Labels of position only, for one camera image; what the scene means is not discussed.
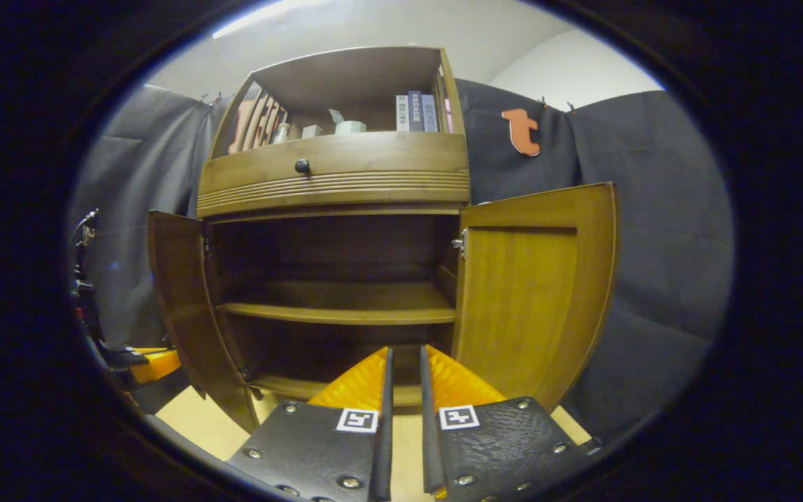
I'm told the wooden cabinet door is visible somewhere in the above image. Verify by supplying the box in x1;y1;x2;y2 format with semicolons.
452;181;618;413
147;209;261;433

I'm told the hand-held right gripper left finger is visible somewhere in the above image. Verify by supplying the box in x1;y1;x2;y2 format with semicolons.
226;345;394;502

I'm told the ribbed wooden drawer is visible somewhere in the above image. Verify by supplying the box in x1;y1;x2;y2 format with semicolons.
196;131;472;218

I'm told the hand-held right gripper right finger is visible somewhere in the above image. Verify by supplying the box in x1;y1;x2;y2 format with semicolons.
420;344;604;502

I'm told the black backdrop cloth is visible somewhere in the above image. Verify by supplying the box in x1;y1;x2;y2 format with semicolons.
67;78;735;443

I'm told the wooden double-door shoe cabinet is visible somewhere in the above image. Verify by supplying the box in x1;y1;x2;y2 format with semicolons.
147;45;618;433

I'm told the wooden inner shelf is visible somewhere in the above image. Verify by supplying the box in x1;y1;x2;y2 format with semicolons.
217;279;458;326

